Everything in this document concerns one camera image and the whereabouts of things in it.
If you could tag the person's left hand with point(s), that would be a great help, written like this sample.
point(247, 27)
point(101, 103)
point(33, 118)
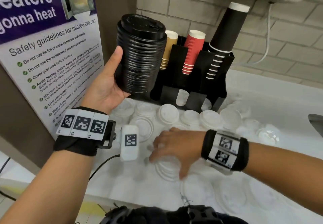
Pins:
point(103, 92)

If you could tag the person's right hand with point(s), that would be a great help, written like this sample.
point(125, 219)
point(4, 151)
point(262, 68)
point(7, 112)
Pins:
point(181, 145)

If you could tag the pile of white cup lids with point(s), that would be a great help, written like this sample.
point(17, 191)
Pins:
point(227, 120)

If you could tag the stack of black lids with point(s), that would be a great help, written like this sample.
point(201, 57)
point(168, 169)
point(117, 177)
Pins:
point(141, 54)

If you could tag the black cup and lid organizer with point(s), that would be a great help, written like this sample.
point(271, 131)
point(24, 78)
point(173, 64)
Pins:
point(196, 85)

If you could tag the person's right forearm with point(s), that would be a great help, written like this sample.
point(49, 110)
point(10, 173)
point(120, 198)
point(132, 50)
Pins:
point(285, 170)

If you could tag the person's left forearm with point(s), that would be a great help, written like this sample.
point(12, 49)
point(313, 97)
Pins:
point(45, 191)

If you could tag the right marker wristband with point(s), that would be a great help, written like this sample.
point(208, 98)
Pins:
point(224, 150)

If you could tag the microwave safety poster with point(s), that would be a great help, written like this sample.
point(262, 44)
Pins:
point(50, 62)

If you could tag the stack of gold paper cups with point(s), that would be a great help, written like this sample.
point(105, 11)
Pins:
point(168, 47)

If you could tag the stack of red paper cups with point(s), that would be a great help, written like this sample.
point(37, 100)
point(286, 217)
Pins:
point(193, 52)

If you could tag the stack of black paper cups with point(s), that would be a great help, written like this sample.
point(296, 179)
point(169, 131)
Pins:
point(227, 31)

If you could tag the steel sink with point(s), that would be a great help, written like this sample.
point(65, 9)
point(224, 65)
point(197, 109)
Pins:
point(316, 121)

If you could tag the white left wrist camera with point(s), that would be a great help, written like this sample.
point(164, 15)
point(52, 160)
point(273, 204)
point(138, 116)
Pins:
point(129, 143)

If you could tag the black chest camera mount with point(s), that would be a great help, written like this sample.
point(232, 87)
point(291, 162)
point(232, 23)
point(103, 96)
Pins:
point(176, 216)

